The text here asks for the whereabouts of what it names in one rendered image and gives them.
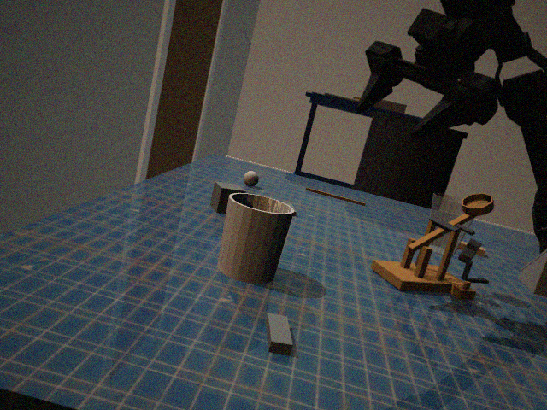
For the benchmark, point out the grey ball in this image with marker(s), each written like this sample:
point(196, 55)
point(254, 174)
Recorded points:
point(251, 178)

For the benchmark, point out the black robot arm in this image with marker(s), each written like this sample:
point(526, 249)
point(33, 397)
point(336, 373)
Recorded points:
point(524, 97)

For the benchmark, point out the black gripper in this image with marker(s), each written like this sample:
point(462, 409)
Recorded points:
point(472, 99)

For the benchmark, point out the brown open cylinder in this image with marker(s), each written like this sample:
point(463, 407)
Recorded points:
point(253, 237)

